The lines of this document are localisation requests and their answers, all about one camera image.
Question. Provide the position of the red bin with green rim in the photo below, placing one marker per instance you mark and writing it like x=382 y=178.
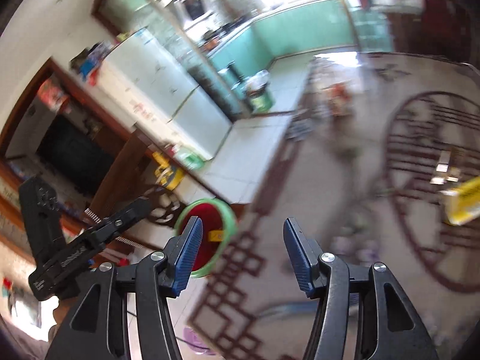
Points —
x=219 y=226

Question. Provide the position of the open yellow medicine box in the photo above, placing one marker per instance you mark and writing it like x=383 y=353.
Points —
x=461 y=203

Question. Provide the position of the dark carved wooden chair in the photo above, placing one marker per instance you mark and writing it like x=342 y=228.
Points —
x=166 y=206

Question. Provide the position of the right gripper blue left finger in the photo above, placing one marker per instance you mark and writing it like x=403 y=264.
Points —
x=161 y=275

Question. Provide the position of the yellow drink carton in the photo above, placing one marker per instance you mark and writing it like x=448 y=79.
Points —
x=216 y=235

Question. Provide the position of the green detergent bottle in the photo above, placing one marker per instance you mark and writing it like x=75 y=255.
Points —
x=186 y=157

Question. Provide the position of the white refrigerator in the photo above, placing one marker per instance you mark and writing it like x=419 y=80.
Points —
x=162 y=97

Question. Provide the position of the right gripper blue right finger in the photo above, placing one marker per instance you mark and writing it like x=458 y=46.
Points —
x=325 y=278

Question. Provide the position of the crumpled red paper trash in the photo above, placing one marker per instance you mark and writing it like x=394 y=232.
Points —
x=338 y=99

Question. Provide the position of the green kitchen trash bin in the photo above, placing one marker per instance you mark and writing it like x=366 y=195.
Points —
x=258 y=93

